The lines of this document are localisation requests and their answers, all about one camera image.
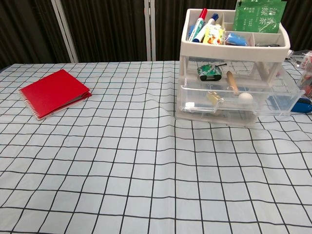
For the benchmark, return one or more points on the white black-checkered tablecloth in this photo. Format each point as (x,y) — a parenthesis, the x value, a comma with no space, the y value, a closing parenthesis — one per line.
(122,158)

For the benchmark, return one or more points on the blue wrapped packet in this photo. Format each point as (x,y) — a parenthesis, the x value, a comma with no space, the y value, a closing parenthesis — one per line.
(236,39)

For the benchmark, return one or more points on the wooden stick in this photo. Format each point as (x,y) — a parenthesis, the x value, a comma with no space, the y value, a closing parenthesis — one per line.
(231,80)

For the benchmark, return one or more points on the black binder clips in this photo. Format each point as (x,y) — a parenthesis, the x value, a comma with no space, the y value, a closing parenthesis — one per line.
(268,45)

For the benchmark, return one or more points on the black folding screen white frame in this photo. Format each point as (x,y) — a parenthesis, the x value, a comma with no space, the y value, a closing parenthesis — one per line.
(109,29)

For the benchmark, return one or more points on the small white ball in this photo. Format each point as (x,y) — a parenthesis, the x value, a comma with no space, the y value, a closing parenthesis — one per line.
(245,96)

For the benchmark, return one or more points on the green tea packet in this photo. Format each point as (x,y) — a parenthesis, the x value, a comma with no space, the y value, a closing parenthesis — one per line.
(256,19)

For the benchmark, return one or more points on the red spiral notebook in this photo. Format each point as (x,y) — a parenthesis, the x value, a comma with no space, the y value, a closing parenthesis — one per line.
(53,92)

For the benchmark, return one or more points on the blue flat eraser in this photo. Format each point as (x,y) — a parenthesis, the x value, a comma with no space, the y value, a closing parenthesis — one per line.
(191,30)

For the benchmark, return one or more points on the yellow snack packet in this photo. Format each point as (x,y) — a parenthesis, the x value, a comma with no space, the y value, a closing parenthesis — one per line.
(214,34)

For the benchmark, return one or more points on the clear bag of small items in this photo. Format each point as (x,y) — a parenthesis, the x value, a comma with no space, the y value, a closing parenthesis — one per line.
(307,85)

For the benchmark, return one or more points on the white plastic drawer organizer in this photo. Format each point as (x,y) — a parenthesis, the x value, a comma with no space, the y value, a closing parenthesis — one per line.
(219,50)

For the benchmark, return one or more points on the red-capped whiteboard marker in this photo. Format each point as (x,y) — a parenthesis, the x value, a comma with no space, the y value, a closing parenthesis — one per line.
(200,23)

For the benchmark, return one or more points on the blue-capped whiteboard marker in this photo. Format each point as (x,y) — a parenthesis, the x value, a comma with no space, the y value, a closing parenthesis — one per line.
(207,24)

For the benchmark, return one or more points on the green toy tank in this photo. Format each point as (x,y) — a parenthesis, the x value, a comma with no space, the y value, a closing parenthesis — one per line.
(208,72)

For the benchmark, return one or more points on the clear plastic drawer with toys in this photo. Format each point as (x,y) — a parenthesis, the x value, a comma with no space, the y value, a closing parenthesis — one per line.
(195,97)

